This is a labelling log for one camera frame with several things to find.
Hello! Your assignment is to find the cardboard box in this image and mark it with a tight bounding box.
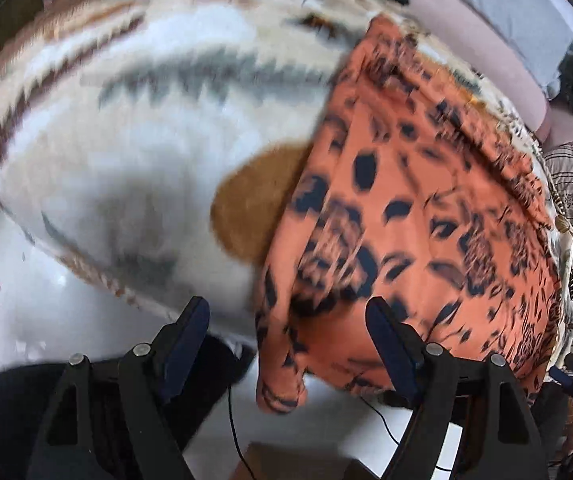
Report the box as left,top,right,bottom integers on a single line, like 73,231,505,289
234,442,372,480

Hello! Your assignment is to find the pink pillow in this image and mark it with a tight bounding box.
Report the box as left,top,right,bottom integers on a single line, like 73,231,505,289
406,0,573,146

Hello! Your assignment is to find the leaf print blanket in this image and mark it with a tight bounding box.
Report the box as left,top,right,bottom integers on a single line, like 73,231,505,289
0,0,573,361

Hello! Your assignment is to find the black cable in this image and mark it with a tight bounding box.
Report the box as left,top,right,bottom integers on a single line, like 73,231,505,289
360,395,402,447
226,385,256,480

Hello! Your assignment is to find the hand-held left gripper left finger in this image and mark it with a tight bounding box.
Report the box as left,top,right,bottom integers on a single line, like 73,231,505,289
26,296,210,480

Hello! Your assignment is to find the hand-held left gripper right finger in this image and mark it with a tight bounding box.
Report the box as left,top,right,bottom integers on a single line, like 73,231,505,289
365,296,549,480

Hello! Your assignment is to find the grey pillow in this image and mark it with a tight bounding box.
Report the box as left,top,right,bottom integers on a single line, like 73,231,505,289
431,0,573,98

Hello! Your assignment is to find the orange floral cloth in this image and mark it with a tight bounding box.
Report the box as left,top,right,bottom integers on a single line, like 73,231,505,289
254,14,567,416

